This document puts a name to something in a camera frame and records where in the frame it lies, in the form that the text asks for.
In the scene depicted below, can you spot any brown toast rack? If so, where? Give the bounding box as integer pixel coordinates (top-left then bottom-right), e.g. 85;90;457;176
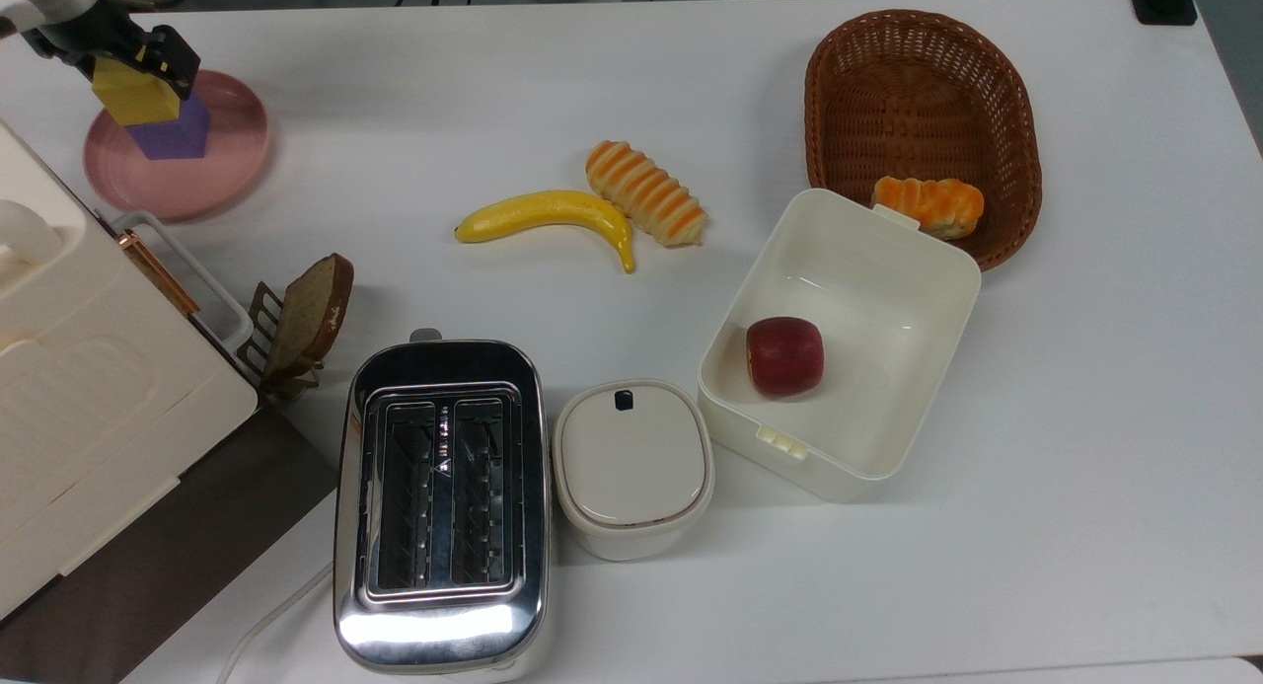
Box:
237;281;325;401

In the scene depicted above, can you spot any pink plate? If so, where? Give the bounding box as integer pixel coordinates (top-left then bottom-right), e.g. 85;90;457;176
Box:
83;69;270;222

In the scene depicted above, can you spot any white lidded pot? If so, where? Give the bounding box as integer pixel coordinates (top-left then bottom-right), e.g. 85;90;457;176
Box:
552;379;716;563

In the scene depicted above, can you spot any white toaster cable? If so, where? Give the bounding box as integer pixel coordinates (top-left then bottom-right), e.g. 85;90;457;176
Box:
215;562;336;684

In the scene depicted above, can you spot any dark brown mat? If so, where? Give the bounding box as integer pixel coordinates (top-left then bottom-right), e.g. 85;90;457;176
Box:
0;400;341;684

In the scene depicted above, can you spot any brown wicker basket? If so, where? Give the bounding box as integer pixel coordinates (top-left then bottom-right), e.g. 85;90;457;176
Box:
804;9;1044;272

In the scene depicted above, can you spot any orange glazed bread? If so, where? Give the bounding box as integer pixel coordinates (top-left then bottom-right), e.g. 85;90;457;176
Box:
871;176;986;241

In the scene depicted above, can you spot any cream white appliance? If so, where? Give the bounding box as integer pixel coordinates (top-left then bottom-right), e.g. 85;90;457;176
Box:
0;121;260;621

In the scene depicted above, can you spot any red apple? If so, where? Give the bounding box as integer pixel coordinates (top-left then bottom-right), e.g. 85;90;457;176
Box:
745;316;826;401

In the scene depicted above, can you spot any chrome toaster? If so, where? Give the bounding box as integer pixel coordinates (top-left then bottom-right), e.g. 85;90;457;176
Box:
333;329;553;676

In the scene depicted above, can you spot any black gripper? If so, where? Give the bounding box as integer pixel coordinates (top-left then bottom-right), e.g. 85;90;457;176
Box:
22;3;202;101

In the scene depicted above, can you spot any purple cube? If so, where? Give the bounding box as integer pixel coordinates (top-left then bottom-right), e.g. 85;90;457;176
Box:
125;92;212;162

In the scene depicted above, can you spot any white plastic box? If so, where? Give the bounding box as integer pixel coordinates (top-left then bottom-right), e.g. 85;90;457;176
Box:
697;187;983;503

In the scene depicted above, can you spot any striped bread roll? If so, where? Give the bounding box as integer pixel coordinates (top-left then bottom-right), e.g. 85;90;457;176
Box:
585;139;709;249

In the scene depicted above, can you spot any yellow cube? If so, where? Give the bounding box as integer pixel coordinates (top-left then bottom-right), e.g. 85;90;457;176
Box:
92;56;183;128

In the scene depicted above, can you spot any brown bread slice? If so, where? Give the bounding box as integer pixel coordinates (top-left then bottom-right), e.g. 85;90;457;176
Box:
264;253;355;375

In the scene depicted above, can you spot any white tray with copper handle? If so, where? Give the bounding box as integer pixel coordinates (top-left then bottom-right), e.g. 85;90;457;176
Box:
111;210;256;357

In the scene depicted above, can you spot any yellow banana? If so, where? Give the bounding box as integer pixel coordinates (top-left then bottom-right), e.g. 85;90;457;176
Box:
454;190;637;274

